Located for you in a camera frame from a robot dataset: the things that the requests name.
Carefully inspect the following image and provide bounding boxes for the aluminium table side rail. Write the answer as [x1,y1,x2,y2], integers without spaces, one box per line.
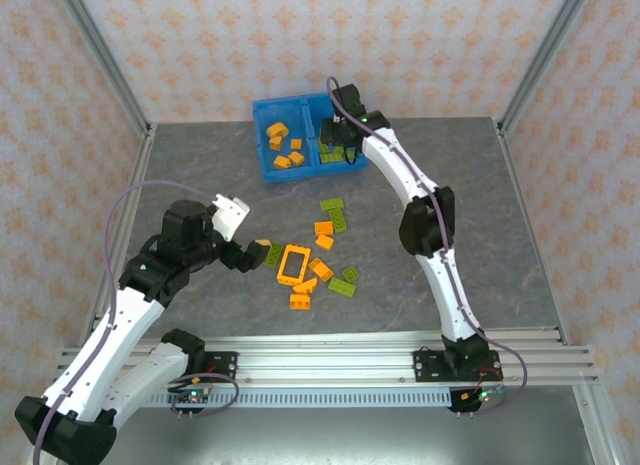
[494,118,570,346]
[77,122,159,349]

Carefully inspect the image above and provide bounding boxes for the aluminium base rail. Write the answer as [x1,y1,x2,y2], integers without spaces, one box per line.
[57,328,600,386]

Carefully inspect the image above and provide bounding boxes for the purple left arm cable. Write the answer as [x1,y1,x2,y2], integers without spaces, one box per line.
[30,179,221,465]

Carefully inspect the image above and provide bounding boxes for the slotted grey cable duct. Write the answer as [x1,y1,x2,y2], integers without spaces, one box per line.
[117,387,452,409]

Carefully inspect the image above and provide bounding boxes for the left controller circuit board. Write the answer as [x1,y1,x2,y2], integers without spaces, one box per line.
[172,377,214,406]

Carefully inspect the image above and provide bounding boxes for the yellow lego window frame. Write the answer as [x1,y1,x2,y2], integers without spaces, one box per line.
[275,243,312,287]

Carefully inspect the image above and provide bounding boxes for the blue plastic bin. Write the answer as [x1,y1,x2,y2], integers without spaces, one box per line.
[303,92,370,179]
[251,96,320,185]

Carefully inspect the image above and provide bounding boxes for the right controller circuit board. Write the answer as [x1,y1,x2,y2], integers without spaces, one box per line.
[459,384,506,411]

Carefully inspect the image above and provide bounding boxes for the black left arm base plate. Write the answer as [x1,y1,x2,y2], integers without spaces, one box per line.
[202,350,240,382]

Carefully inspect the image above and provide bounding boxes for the long orange lego brick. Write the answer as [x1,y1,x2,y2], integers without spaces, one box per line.
[307,256,336,283]

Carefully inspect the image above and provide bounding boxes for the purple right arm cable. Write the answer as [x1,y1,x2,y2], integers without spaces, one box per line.
[325,76,529,416]

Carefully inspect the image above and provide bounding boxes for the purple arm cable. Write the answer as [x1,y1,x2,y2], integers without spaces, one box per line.
[30,179,221,465]
[325,76,529,416]

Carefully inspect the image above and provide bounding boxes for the short aluminium frame rail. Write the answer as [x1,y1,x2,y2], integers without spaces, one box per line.
[572,384,624,465]

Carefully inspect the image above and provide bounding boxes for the thin black cable loop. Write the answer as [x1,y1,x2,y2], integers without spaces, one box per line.
[167,373,240,417]

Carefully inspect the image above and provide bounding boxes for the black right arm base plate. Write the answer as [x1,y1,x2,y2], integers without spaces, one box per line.
[412,348,503,384]

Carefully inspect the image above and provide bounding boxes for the aluminium frame post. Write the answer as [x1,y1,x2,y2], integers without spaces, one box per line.
[52,0,154,139]
[497,0,599,136]

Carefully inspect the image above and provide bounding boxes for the controller circuit board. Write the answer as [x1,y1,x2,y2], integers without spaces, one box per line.
[459,384,506,411]
[172,377,214,406]

